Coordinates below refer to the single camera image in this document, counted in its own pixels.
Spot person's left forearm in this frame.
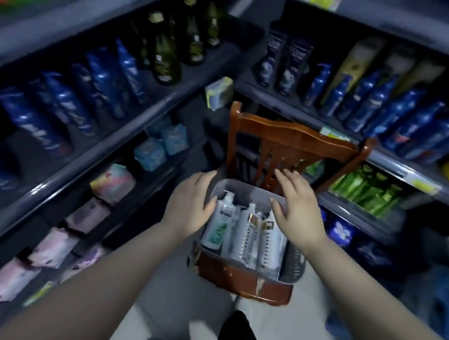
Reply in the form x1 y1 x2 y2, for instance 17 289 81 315
0 211 185 340

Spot blue pack with white flower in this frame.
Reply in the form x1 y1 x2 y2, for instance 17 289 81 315
326 217 360 250

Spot grey plastic basket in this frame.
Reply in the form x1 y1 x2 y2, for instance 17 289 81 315
190 176 313 286

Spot group of green packets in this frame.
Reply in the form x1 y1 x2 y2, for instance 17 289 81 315
327 162 407 223

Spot white bottle with gold print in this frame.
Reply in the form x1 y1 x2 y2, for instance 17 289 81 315
229 202 266 270
255 213 290 279

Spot dark green glass bottle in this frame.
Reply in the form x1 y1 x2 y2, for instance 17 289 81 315
177 0 210 67
143 10 187 87
202 0 225 49

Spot small yellow and blue box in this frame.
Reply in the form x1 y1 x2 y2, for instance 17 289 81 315
204 75 235 112

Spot person's right hand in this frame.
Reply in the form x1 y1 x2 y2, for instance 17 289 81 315
266 167 332 256

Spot white bottle with green label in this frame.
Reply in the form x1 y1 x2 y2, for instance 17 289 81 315
200 190 240 253

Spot row of blue pump bottles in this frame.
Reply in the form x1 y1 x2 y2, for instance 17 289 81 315
0 30 153 203

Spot pastel rainbow soft pack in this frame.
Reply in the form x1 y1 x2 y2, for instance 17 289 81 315
88 162 138 208

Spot person's right forearm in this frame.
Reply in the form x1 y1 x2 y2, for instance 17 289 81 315
293 235 449 340

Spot row of blue spray bottles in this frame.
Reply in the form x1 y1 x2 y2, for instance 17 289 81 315
298 60 449 167

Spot pink soft pack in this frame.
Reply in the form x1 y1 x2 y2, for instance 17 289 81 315
27 225 81 271
59 241 108 286
0 257 42 308
64 196 112 237

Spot olive cardboard box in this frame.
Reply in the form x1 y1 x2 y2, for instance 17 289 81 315
380 41 418 88
404 58 447 101
335 33 388 99

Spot person's left hand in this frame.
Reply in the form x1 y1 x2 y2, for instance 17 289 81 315
160 167 220 239

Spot dark blue shampoo bottle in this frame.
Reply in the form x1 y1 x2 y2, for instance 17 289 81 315
278 36 315 99
258 19 293 90

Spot person's black trousers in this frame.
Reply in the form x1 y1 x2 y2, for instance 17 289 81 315
167 305 270 340

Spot light blue soft pack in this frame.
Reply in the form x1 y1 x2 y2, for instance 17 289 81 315
133 137 170 173
159 123 191 158

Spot dark grey metal shelf unit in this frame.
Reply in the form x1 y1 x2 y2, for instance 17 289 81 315
0 0 268 340
220 0 449 276

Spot brown wooden chair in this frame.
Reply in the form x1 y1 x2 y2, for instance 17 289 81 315
192 99 380 312

